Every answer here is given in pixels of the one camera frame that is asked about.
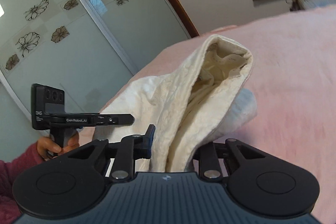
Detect pink bed blanket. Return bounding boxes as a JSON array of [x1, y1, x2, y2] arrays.
[[79, 6, 335, 223]]

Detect maroon sleeve forearm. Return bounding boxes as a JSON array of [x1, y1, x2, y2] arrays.
[[0, 143, 46, 224]]

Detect person's left hand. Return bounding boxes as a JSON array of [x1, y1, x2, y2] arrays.
[[37, 132, 80, 160]]

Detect cream white pants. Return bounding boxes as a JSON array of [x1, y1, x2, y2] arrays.
[[93, 35, 257, 172]]

